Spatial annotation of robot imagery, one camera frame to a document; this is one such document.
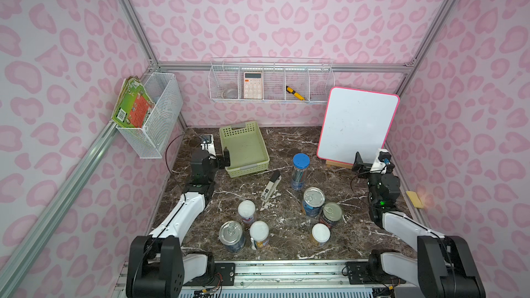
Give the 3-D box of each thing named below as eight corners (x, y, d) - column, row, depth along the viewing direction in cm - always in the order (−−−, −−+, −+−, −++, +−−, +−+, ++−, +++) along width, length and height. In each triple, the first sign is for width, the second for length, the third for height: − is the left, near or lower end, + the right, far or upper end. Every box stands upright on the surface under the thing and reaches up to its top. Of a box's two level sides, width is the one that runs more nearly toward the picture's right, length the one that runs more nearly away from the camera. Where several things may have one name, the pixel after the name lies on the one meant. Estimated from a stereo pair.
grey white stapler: (261, 200, 94) (261, 195, 90) (275, 174, 102) (275, 169, 98) (269, 203, 93) (269, 198, 89) (282, 177, 101) (282, 172, 97)
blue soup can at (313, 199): (302, 217, 88) (305, 206, 80) (300, 199, 94) (303, 187, 85) (321, 217, 88) (326, 206, 80) (318, 199, 94) (323, 187, 85)
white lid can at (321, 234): (311, 246, 81) (314, 241, 75) (309, 229, 85) (312, 223, 80) (328, 246, 81) (332, 241, 75) (325, 229, 85) (329, 223, 80)
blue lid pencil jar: (291, 190, 96) (294, 166, 81) (290, 179, 100) (293, 153, 85) (304, 190, 96) (310, 166, 81) (303, 179, 100) (309, 153, 85)
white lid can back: (240, 228, 86) (236, 217, 77) (242, 211, 90) (238, 199, 81) (256, 228, 86) (253, 217, 77) (256, 211, 90) (254, 199, 81)
